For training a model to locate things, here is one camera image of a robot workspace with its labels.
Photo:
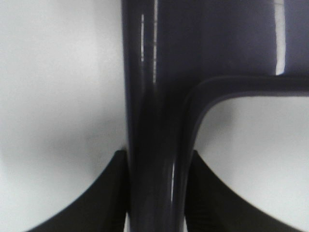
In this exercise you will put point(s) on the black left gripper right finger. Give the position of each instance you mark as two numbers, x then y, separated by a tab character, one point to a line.
211	206

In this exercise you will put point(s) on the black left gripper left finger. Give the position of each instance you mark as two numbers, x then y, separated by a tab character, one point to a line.
101	208

